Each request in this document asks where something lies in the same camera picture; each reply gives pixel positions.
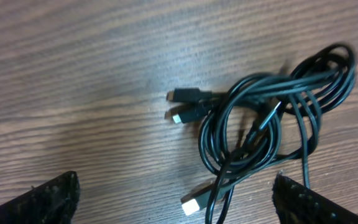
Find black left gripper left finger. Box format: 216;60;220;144
0;171;80;224

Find black USB cable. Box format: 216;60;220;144
164;73;323;217

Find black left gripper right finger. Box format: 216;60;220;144
272;174;358;224

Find black barrel plug cable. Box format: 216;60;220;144
165;42;357;224

